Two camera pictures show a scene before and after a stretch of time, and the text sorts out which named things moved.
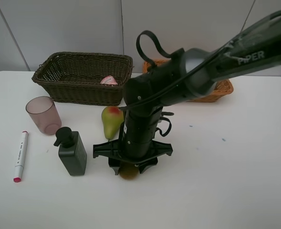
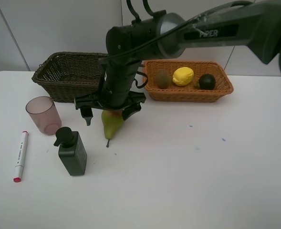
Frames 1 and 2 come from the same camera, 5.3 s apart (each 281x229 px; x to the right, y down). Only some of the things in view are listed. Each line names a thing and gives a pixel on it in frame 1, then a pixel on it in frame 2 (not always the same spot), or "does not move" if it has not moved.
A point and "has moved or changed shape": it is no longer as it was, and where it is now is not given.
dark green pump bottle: [72, 150] does not move
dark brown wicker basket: [75, 78] does not move
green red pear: [112, 118] does not move
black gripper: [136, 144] → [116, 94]
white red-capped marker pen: [21, 157] does not move
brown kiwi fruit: [128, 171] has moved or changed shape
